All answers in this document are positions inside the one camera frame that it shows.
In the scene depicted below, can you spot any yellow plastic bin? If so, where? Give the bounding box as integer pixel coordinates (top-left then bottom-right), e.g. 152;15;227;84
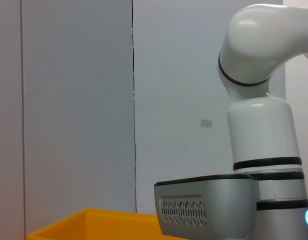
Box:
25;207;165;240

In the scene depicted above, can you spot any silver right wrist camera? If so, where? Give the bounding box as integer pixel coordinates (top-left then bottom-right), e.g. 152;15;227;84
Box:
153;173;260;240

